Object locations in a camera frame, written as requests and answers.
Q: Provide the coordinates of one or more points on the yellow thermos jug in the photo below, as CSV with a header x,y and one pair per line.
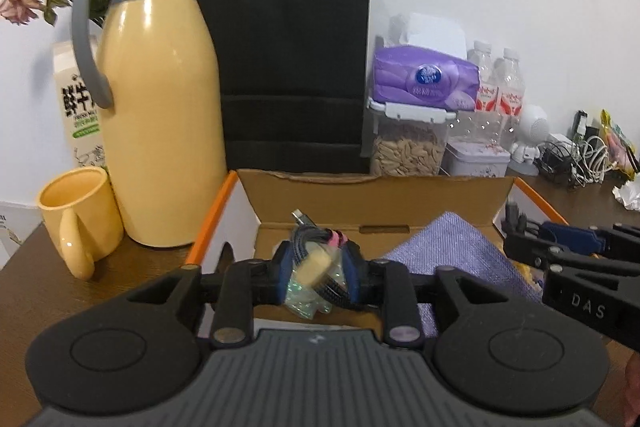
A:
x,y
160,107

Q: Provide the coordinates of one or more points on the red orange cardboard box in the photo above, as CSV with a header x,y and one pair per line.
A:
x,y
370,202

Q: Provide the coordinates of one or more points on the white milk carton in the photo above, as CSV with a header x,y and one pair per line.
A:
x,y
80,107

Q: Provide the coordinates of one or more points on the white robot figure speaker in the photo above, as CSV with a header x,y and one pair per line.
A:
x,y
532,127

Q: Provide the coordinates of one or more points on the crumpled white paper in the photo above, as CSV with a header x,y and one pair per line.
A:
x,y
629,197

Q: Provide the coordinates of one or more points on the black paper bag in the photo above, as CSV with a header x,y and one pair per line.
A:
x,y
290,57

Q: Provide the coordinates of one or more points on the yellow snack packet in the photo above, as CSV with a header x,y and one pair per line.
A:
x,y
620,142

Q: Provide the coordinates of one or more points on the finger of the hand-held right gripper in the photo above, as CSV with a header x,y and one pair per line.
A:
x,y
590,292
575,237

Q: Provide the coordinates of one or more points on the clear container with seeds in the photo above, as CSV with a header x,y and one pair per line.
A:
x,y
405,152

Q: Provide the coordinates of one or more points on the yellow ceramic mug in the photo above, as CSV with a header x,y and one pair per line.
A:
x,y
75,207

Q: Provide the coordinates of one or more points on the purple knitted cloth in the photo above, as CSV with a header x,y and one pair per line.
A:
x,y
450,242

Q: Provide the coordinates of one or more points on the tan wooden tag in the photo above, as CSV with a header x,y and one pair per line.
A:
x,y
315,264

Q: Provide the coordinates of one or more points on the clear green plastic bag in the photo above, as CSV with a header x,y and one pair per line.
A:
x,y
300,302

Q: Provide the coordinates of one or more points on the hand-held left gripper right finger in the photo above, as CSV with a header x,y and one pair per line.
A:
x,y
353,272

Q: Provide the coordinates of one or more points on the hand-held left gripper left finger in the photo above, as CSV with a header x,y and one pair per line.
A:
x,y
281,272

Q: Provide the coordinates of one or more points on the white printed carton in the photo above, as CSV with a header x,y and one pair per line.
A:
x,y
12,232

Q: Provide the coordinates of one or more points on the clear plastic box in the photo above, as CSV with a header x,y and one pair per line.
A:
x,y
475,127

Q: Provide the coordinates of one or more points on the small black device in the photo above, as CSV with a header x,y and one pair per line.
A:
x,y
581,124

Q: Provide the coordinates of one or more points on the white floral tin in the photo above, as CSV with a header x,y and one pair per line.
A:
x,y
475,159

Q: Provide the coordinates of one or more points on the yellow plush toy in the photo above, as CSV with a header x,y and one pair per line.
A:
x,y
530,274

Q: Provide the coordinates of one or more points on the person's right hand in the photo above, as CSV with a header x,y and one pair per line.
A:
x,y
634,377

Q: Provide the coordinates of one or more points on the purple tissue pack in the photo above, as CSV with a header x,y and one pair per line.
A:
x,y
425,77

